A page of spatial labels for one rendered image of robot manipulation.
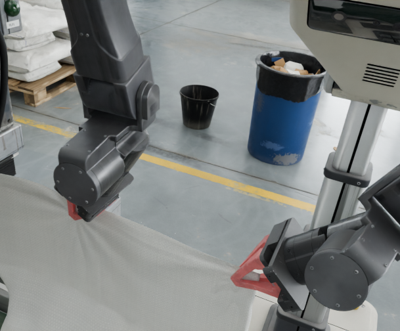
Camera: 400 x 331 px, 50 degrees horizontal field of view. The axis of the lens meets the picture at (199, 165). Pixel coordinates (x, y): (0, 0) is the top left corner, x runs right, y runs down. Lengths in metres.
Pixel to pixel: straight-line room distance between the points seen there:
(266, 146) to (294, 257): 2.39
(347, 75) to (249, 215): 1.61
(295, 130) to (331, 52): 1.97
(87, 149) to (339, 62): 0.57
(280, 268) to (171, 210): 1.92
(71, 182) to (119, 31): 0.17
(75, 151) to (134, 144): 0.08
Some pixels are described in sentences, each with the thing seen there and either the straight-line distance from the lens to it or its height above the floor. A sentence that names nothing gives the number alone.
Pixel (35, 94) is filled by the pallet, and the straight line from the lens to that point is 3.55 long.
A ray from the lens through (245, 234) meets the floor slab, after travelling 2.30.
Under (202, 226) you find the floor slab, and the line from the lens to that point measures 2.31.
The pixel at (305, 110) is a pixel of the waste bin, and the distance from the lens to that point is 2.78.
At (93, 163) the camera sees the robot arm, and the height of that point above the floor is 1.22.
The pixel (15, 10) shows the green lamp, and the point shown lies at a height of 1.28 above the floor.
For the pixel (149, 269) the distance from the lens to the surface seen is 0.64.
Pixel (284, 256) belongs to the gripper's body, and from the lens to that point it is 0.51.
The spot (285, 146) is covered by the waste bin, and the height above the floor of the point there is 0.16.
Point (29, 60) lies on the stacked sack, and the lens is 3.48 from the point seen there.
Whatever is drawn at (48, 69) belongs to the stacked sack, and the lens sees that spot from 3.76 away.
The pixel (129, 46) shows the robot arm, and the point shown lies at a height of 1.34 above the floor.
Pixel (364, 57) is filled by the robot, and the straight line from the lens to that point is 0.87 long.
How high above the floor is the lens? 1.47
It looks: 32 degrees down
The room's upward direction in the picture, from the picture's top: 6 degrees clockwise
